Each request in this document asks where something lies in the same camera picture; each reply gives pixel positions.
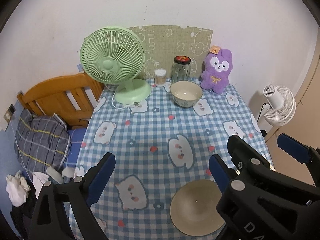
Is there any olive cartoon print mat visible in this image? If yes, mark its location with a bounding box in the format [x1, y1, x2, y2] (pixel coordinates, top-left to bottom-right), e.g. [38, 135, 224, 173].
[129, 25, 213, 79]

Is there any grey plaid pillow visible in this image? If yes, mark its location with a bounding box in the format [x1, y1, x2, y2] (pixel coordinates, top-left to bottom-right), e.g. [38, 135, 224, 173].
[15, 109, 71, 175]

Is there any cotton swab container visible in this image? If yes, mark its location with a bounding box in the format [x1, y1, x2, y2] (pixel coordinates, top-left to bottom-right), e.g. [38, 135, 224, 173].
[154, 69, 167, 87]

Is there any blue checkered tablecloth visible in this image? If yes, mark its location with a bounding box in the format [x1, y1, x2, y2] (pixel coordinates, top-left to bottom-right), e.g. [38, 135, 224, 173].
[75, 85, 271, 239]

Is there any green desk fan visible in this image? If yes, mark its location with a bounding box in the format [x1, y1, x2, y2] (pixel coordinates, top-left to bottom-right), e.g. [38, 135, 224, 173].
[80, 26, 151, 105]

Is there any wooden bed headboard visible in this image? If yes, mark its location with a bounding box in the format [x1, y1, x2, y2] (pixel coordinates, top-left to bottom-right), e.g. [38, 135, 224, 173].
[17, 73, 104, 129]

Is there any glass jar black lid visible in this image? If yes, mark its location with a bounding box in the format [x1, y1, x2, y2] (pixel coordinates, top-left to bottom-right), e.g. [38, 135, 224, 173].
[171, 55, 191, 83]

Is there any white floor fan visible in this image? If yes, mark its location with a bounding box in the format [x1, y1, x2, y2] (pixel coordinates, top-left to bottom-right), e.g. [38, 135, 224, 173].
[263, 84, 296, 127]

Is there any white crumpled cloth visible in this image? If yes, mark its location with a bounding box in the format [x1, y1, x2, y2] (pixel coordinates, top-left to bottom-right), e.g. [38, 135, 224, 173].
[5, 170, 31, 207]

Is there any black floor fan cable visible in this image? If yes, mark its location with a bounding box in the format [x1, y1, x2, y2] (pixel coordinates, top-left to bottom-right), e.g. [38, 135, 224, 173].
[256, 102, 271, 131]

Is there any cream ceramic bowl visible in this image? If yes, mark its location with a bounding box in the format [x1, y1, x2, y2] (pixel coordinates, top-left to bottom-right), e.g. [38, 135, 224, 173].
[170, 81, 203, 108]
[170, 179, 225, 237]

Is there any purple plush bunny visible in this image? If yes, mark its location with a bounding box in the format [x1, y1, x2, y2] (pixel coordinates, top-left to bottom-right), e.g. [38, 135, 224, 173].
[200, 49, 233, 94]

